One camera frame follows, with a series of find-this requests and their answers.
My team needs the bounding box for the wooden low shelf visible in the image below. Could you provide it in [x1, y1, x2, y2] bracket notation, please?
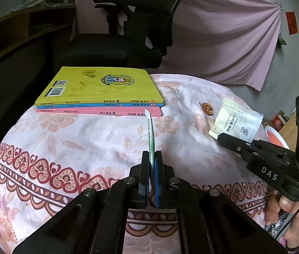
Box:
[0, 5, 76, 63]

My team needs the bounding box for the pink book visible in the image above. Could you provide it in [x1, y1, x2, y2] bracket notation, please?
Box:
[35, 107, 162, 117]

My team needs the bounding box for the yellow book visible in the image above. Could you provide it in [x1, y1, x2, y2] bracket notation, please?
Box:
[35, 66, 163, 106]

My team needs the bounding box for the person right hand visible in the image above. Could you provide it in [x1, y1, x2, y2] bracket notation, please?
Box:
[264, 190, 299, 247]

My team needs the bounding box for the floral pink quilt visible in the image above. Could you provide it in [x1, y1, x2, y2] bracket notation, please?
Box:
[0, 75, 271, 253]

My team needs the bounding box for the blue book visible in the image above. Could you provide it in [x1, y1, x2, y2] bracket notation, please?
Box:
[36, 103, 164, 109]

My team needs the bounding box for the red paper wall square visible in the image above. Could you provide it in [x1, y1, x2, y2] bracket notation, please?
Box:
[285, 11, 298, 35]

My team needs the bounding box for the dried brown fruit core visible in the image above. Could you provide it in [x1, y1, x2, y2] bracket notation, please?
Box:
[199, 103, 213, 116]

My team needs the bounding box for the white sachet packet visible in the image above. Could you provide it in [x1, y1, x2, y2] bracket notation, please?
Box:
[208, 98, 264, 143]

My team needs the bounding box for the pink hanging sheet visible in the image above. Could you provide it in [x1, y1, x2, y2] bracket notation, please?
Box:
[75, 0, 281, 91]

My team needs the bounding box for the orange white plastic basin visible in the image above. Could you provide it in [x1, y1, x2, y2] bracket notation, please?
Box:
[265, 126, 289, 150]

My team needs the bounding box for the black office chair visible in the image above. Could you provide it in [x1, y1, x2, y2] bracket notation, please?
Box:
[62, 0, 181, 69]

